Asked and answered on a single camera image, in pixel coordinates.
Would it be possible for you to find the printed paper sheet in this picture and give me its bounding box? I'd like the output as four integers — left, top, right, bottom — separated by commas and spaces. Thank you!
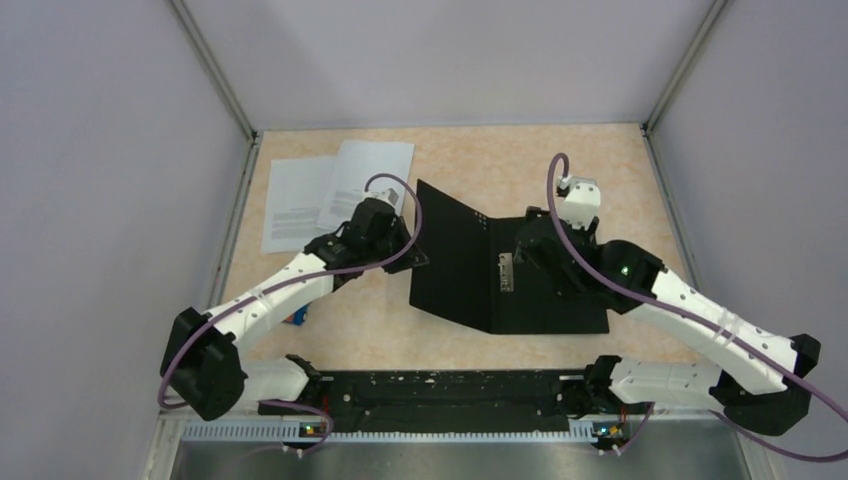
316, 140, 415, 230
261, 156, 336, 254

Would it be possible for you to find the teal black file folder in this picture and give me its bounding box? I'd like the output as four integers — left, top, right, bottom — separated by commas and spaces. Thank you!
409, 180, 610, 335

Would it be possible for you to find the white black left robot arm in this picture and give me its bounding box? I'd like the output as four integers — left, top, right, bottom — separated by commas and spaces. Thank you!
158, 194, 429, 421

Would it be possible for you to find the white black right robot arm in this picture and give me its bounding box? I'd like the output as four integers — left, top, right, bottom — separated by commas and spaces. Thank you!
516, 175, 821, 437

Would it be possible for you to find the orange blue toy truck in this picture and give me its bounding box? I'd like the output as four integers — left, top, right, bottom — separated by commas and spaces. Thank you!
284, 305, 308, 326

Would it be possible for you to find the right aluminium corner post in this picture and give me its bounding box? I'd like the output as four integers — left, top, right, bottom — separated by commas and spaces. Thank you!
642, 0, 733, 137

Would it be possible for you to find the aluminium corner post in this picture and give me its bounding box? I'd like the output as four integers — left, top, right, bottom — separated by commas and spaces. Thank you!
642, 0, 733, 137
164, 0, 258, 143

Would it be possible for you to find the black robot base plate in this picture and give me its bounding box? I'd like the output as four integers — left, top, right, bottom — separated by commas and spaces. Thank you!
258, 354, 654, 439

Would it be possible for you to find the left aluminium corner post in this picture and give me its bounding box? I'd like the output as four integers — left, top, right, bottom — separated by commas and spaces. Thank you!
164, 0, 258, 143

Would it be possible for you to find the aluminium frame rail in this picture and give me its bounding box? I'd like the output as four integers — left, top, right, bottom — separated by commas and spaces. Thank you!
142, 370, 790, 480

